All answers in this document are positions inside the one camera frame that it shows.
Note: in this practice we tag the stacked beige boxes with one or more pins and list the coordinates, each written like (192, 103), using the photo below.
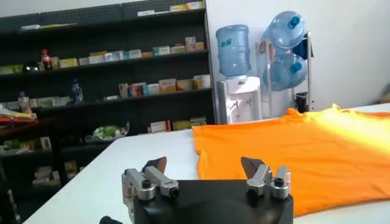
(198, 121)

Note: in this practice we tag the white green medicine box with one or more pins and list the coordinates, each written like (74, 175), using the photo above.
(161, 50)

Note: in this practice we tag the yellow orange flat box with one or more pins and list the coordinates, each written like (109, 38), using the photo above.
(147, 54)

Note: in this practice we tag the white metal jug rack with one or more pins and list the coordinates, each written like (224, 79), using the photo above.
(309, 76)

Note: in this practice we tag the green white wide box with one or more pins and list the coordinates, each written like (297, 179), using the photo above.
(10, 69)

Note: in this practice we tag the red flat package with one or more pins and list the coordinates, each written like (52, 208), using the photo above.
(15, 120)

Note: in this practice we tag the orange t-shirt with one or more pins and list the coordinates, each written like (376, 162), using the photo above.
(289, 152)

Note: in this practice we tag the yellow green flat box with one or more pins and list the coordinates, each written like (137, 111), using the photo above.
(178, 7)

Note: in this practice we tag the white water dispenser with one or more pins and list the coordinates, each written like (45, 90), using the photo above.
(239, 100)

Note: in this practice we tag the purple cap drink bottle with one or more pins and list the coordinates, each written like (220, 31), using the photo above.
(24, 103)

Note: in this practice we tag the white box orange top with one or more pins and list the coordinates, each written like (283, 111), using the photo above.
(97, 58)

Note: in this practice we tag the orange medicine box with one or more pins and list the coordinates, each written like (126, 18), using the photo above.
(199, 46)

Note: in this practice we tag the red blue box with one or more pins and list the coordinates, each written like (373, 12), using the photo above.
(135, 89)

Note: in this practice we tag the labelled blue water jug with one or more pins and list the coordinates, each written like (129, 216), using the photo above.
(234, 51)

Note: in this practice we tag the white box green print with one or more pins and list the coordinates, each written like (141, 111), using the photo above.
(132, 53)

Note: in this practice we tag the plain white medicine box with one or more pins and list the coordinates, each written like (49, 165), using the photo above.
(83, 61)

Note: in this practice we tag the blue white medicine box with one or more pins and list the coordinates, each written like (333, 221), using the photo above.
(113, 56)

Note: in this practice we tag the white red striped box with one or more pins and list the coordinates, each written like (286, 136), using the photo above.
(159, 126)

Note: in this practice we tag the yellow flat package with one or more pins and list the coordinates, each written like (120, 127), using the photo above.
(16, 113)

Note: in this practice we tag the pink white box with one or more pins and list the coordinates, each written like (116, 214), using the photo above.
(123, 90)

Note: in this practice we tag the yellow medicine box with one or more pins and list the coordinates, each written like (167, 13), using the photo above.
(68, 62)

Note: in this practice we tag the blue capped water jug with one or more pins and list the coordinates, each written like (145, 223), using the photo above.
(285, 30)
(285, 73)

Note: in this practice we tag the bowl of green packets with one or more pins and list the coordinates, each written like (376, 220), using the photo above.
(106, 132)

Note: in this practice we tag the long white label box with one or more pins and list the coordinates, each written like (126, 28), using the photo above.
(145, 13)

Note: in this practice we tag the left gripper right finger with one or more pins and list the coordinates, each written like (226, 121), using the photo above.
(262, 176)

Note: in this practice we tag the blue drink bottle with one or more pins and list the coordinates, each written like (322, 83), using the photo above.
(77, 92)

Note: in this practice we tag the white paper cup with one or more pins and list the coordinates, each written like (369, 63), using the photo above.
(201, 82)

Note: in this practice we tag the flat white red box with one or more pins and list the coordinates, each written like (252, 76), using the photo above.
(111, 98)

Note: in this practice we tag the black shelving unit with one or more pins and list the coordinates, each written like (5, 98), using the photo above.
(115, 33)

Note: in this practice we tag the red cap cola bottle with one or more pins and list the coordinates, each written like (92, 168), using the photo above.
(46, 61)

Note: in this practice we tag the yellow orange tall box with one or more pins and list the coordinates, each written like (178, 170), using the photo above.
(167, 86)

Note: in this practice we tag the white teal box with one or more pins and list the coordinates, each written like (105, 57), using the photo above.
(151, 89)

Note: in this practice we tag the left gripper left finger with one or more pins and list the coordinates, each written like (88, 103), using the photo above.
(152, 179)

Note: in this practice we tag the pink upright box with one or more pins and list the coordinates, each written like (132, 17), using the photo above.
(190, 44)

